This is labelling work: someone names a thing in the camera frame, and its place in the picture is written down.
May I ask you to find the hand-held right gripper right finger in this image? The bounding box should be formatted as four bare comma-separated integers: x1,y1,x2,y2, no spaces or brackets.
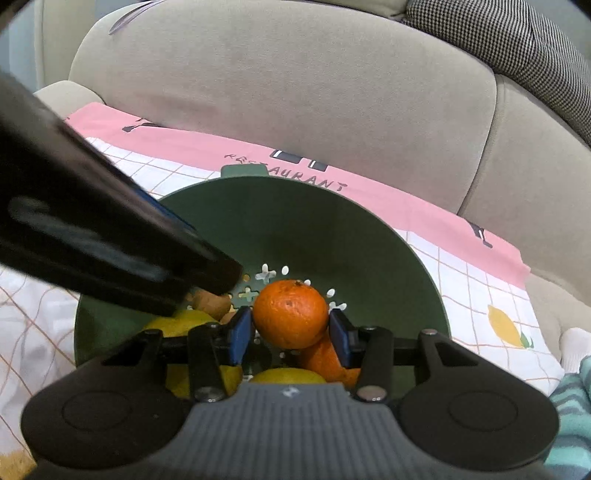
327,308,481,403

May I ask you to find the green plastic colander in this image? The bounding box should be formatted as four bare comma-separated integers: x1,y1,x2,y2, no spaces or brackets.
74,164,452,402

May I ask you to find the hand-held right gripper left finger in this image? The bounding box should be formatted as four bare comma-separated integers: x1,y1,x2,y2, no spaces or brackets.
104,306,254,402

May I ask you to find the purple ribbon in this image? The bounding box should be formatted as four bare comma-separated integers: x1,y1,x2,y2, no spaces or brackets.
108,0,163,36

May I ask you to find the houndstooth cushion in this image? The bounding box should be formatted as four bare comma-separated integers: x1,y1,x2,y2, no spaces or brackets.
405,0,591,149

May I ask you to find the pink checked printed cloth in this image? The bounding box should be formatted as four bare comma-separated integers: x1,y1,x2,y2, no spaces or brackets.
0,102,565,462

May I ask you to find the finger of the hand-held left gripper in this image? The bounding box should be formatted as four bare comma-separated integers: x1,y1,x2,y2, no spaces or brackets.
0,69,244,319

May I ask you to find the orange tangerine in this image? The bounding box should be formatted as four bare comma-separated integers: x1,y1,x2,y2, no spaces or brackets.
295,337,363,388
253,279,329,350

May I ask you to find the beige sofa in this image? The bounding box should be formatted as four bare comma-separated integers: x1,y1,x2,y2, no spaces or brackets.
34,7,591,352

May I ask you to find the small brown jujube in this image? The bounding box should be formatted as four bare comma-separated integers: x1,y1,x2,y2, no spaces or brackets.
191,288,233,320

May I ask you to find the yellow lemon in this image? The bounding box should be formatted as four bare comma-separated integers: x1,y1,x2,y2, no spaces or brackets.
143,308,243,400
249,368,328,386

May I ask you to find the person's right leg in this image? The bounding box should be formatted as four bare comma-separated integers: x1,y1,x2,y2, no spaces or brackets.
545,327,591,469

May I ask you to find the yellow fluffy blanket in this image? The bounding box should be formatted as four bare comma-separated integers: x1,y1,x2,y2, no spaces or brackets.
0,450,37,480

